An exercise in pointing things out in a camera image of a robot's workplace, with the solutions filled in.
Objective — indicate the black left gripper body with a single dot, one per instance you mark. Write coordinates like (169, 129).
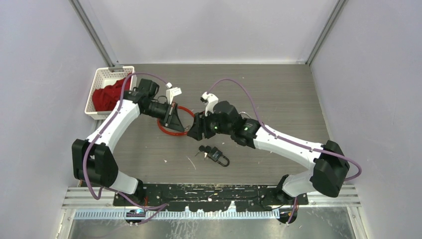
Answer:
(169, 111)

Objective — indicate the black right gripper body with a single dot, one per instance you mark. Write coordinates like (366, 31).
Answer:
(206, 121)

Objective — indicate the red cable lock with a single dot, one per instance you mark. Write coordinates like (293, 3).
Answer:
(177, 133)

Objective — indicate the black-headed key bunch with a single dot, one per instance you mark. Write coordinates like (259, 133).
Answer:
(204, 149)

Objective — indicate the black Kaijing padlock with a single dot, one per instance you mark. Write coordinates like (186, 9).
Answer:
(217, 156)

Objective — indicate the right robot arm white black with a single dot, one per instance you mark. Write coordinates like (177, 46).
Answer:
(326, 167)

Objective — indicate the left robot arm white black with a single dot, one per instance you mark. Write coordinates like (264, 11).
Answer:
(93, 160)

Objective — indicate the red cloth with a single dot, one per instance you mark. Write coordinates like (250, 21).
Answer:
(105, 99)

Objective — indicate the white plastic basket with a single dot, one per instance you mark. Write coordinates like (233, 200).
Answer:
(104, 77)

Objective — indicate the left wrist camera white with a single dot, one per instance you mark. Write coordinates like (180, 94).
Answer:
(171, 93)

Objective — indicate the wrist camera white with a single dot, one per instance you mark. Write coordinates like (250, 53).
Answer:
(171, 93)
(209, 100)

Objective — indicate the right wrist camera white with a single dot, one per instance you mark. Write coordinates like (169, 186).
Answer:
(209, 100)

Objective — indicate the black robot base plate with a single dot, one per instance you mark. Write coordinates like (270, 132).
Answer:
(211, 198)

